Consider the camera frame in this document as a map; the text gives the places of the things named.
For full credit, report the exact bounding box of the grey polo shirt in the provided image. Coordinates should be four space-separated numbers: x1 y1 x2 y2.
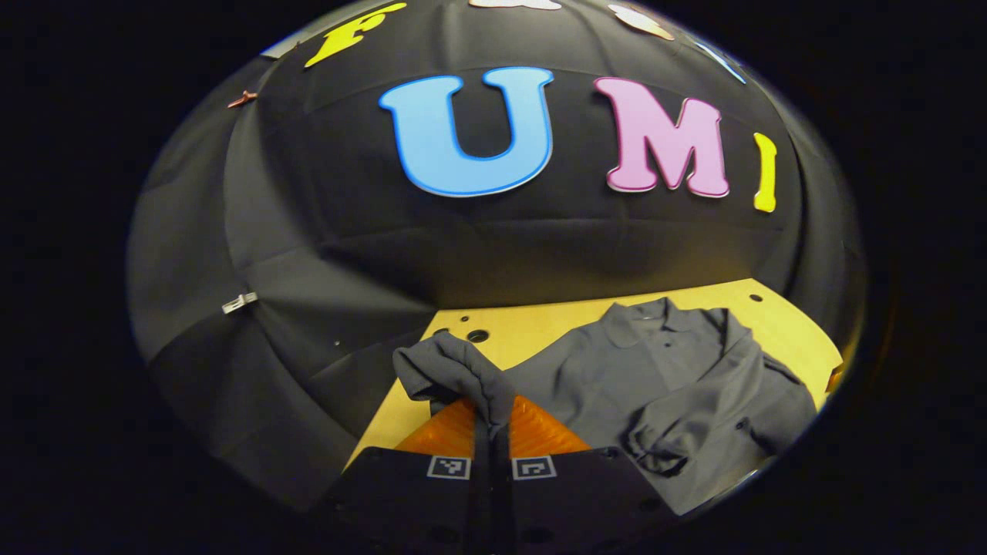
392 297 818 516

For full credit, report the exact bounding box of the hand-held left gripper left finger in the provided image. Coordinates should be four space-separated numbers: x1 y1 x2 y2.
308 397 492 555

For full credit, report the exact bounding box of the black backdrop cloth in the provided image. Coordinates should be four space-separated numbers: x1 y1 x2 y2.
127 0 868 513

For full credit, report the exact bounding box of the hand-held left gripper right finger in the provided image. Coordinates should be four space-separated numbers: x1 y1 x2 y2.
492 395 681 555

